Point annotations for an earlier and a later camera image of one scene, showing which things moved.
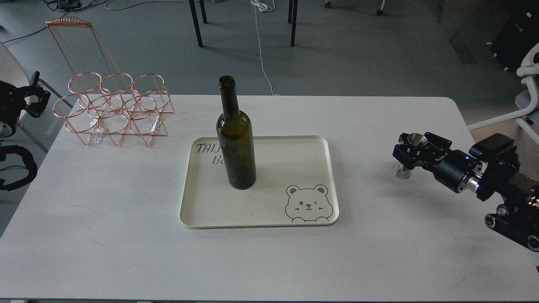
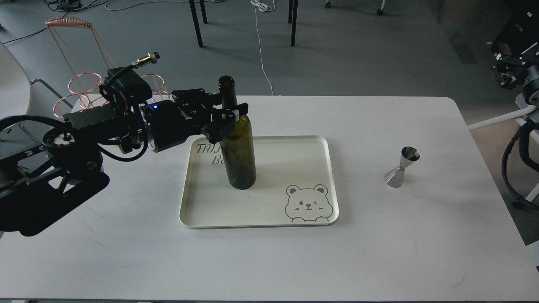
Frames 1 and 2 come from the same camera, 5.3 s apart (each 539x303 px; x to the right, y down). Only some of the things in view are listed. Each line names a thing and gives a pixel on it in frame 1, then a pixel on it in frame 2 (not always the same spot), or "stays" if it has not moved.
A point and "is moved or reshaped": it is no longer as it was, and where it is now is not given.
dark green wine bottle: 236,131 stays
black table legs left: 196,20 stays
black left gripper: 36,97 → 171,122
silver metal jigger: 399,171 is moved or reshaped
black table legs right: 294,15 stays
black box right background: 519,32 stays
